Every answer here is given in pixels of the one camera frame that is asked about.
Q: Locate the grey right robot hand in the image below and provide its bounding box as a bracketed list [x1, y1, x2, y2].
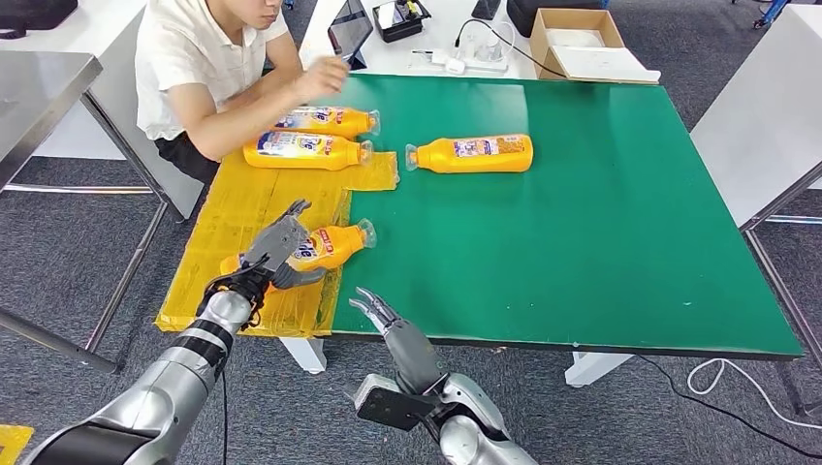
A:
[348, 287, 444, 396]

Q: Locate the person's right hand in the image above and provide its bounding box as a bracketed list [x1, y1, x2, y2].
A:
[292, 54, 353, 104]

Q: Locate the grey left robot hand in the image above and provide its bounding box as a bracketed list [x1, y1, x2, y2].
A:
[238, 199, 328, 292]

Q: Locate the orange detergent bottle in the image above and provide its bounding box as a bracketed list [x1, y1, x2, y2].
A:
[242, 131, 374, 172]
[404, 133, 535, 174]
[272, 106, 382, 140]
[219, 218, 378, 277]

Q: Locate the black tablet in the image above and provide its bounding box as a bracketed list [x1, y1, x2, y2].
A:
[327, 0, 376, 72]

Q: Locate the yellow taped mat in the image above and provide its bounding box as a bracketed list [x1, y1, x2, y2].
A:
[155, 150, 400, 339]

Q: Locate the white desk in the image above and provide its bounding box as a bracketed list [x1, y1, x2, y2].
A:
[298, 0, 541, 81]

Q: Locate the black tray with items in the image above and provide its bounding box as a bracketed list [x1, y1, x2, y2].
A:
[372, 0, 432, 45]

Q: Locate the white table leg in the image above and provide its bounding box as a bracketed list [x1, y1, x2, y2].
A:
[279, 336, 329, 376]
[564, 351, 634, 389]

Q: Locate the person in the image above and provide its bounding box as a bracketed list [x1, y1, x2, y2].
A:
[135, 0, 353, 184]

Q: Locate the clear plastic packet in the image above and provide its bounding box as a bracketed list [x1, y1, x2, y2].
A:
[459, 22, 516, 72]

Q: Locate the black bag beside cardboard box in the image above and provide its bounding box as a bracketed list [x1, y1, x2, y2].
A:
[506, 0, 609, 38]

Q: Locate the white panel table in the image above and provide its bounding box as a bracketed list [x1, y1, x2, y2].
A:
[0, 0, 206, 221]

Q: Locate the brown cardboard box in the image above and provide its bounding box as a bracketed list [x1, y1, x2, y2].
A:
[530, 7, 663, 85]

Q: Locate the white foam pad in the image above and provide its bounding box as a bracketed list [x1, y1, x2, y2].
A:
[547, 26, 610, 49]

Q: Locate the black bag on panel table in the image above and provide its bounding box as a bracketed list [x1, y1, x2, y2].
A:
[0, 0, 80, 41]

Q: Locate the yellow floor marker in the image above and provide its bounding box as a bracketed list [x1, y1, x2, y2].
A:
[0, 424, 35, 465]

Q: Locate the white table with steel legs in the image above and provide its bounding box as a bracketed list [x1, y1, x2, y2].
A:
[690, 3, 822, 419]

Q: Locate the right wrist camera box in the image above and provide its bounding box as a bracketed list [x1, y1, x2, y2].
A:
[353, 374, 444, 432]

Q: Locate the black desk cable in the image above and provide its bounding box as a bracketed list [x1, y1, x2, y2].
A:
[454, 16, 570, 80]

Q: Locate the black floor cable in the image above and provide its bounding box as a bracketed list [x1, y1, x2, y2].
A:
[642, 356, 822, 460]

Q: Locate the white floor cable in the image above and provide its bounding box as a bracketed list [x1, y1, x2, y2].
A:
[686, 357, 822, 431]

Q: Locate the blue frame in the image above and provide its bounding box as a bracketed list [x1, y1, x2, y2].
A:
[754, 0, 792, 30]

